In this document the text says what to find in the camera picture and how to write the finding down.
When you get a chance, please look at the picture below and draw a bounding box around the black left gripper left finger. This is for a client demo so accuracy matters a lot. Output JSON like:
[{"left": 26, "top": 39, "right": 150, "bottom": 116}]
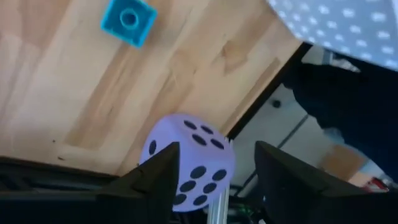
[{"left": 0, "top": 141, "right": 182, "bottom": 224}]

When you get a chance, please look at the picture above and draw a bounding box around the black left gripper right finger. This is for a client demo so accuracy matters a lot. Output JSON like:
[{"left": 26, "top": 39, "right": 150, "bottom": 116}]
[{"left": 254, "top": 141, "right": 398, "bottom": 224}]

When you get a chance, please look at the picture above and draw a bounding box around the purple foam die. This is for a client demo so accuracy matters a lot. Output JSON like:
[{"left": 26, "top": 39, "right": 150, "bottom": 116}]
[{"left": 139, "top": 113, "right": 236, "bottom": 213}]

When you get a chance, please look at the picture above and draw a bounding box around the person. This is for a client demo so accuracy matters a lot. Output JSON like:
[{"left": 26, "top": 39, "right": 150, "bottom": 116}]
[{"left": 282, "top": 52, "right": 398, "bottom": 184}]

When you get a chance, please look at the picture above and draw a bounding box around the turquoise square brick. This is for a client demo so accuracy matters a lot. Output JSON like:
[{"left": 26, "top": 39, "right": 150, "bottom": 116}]
[{"left": 99, "top": 0, "right": 159, "bottom": 49}]

